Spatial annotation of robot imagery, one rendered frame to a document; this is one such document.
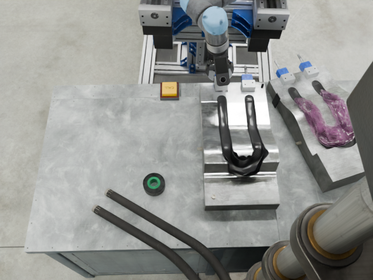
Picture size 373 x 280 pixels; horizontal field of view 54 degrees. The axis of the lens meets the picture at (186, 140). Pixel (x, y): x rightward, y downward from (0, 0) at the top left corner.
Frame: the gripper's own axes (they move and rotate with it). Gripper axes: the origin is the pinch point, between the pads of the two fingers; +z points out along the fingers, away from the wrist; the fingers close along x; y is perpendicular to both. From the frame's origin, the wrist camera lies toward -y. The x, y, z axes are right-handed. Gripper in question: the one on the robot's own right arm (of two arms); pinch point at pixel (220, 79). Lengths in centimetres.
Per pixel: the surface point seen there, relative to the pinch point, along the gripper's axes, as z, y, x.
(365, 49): 123, 82, -107
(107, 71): 95, 67, 81
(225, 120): 4.5, -15.6, -0.7
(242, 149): -2.5, -29.9, -5.8
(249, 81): 4.4, 0.3, -11.2
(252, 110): 6.4, -11.3, -11.3
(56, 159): 2, -27, 65
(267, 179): 4.9, -39.2, -14.2
